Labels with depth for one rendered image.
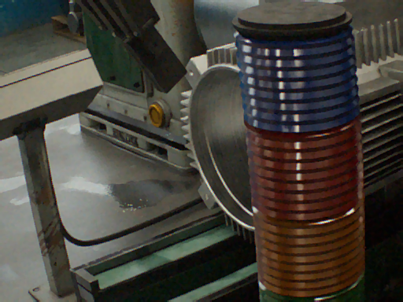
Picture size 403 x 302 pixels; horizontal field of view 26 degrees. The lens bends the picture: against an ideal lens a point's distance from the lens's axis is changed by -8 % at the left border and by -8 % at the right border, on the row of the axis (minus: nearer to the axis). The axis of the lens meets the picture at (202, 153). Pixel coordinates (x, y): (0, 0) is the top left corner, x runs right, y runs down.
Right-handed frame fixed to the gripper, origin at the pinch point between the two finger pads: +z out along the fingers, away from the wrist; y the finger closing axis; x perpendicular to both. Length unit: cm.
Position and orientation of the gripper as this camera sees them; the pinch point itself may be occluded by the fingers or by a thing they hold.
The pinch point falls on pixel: (153, 55)
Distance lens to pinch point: 82.3
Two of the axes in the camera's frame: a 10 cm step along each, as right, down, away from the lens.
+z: 5.0, 6.5, 5.7
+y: -5.9, -2.3, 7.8
